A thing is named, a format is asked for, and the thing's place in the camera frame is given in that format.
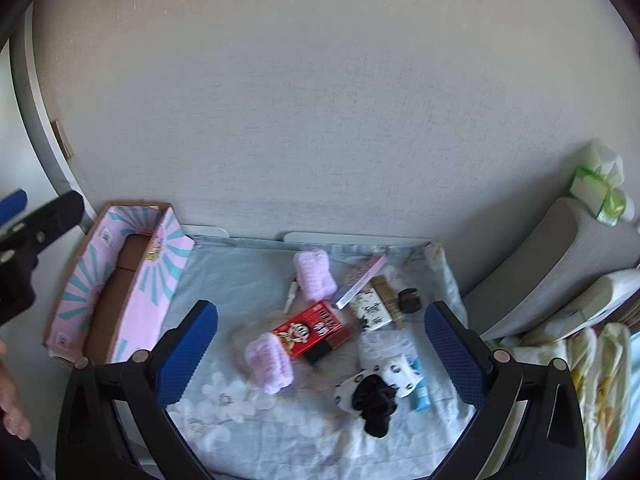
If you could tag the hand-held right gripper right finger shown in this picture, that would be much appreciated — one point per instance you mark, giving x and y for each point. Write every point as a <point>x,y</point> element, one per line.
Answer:
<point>452,355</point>

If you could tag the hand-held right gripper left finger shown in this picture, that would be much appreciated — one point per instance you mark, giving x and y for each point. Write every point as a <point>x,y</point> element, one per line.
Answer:
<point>192,355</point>

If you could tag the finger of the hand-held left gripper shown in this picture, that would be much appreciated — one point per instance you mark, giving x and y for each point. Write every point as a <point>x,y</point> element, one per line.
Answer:
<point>12,205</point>
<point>55,220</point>

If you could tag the light blue tube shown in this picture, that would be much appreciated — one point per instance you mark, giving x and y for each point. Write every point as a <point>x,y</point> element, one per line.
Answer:
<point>420,395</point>

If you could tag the small black cosmetic item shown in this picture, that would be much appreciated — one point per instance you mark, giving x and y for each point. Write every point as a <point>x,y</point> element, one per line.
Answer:
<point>410,301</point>

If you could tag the clear floss pick box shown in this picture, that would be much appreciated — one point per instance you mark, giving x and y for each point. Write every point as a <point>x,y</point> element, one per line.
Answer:
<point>382,345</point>

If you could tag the pink fluffy wristband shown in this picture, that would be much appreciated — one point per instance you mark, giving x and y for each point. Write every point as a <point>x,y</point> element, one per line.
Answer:
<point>312,275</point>
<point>267,365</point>

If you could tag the cardboard box with pink lining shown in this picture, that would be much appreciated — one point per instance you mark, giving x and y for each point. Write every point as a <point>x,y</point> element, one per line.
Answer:
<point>150,280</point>

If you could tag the gold cosmetic tube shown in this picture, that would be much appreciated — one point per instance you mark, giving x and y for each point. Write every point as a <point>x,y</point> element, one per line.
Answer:
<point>385,290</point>

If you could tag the white tissue pack black print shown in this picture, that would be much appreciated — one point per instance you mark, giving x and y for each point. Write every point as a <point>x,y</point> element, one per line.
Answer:
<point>370,310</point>

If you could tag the black scrunchie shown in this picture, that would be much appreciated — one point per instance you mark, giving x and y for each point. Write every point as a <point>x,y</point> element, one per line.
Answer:
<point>372,410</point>

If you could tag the small white dropper tube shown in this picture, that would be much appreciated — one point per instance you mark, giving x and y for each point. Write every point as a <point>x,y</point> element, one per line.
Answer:
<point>291,300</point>

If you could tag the pink cosmetic box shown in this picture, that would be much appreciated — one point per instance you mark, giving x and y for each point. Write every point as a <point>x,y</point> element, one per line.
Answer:
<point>360,280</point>

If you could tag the red milk carton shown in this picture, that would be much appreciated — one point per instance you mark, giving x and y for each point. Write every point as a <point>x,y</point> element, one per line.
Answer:
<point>310,327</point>

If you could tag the person's left hand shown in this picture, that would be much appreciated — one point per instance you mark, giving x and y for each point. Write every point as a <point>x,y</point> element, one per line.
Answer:
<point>10,400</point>

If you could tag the light blue floral cloth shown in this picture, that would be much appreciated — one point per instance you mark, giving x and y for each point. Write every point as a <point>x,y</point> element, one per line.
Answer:
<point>240,280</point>

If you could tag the grey pillow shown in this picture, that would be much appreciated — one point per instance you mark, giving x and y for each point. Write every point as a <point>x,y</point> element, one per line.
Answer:
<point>550,260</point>

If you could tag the yellow printed blanket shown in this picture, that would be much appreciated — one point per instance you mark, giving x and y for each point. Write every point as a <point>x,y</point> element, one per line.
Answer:
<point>600,385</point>

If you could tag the white pillow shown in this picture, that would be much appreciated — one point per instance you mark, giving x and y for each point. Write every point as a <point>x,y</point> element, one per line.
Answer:
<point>600,295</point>

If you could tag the green tissue pack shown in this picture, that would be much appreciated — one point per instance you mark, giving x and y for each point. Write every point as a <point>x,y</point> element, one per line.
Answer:
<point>600,180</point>

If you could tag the grey door frame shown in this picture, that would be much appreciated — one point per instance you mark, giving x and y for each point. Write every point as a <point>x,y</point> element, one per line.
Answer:
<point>35,135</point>

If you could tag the brown wall tag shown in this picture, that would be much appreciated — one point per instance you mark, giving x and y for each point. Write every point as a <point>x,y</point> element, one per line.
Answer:
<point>62,137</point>

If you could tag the white desk rail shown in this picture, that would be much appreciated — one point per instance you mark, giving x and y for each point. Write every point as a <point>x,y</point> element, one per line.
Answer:
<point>350,238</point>

